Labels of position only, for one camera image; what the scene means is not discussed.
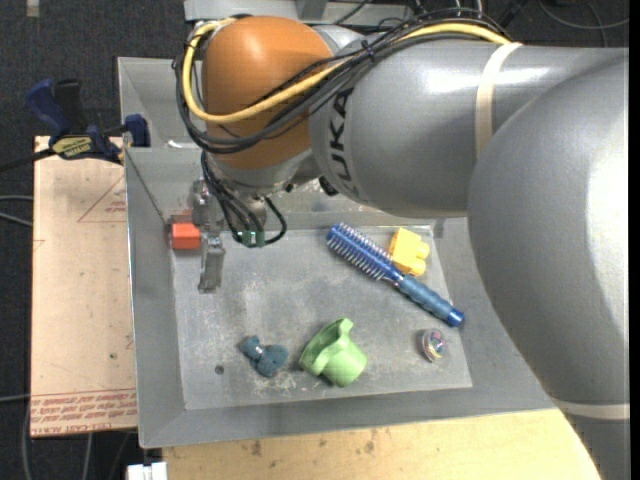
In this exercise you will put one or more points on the yellow toy brick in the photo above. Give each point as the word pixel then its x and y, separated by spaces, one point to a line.
pixel 409 250

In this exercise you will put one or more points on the grey metal bin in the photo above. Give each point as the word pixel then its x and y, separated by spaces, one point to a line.
pixel 300 298

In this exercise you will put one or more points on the brown cardboard board red print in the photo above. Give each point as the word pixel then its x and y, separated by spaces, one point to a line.
pixel 80 293

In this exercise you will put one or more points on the green plastic cup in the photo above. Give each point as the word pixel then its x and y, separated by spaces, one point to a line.
pixel 336 355

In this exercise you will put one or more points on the dark teal cloth toy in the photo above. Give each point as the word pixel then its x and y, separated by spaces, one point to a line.
pixel 267 358

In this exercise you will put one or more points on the small clear multicolour ball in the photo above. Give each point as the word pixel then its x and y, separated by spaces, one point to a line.
pixel 432 344

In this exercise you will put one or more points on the black cylinder on white bracket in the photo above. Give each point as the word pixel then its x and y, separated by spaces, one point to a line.
pixel 327 186

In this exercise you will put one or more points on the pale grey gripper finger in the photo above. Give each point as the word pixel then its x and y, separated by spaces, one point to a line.
pixel 217 268
pixel 204 273

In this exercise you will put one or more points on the blue hairbrush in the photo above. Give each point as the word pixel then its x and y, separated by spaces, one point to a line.
pixel 385 268

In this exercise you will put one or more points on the orange block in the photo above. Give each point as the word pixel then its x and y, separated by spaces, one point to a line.
pixel 185 237

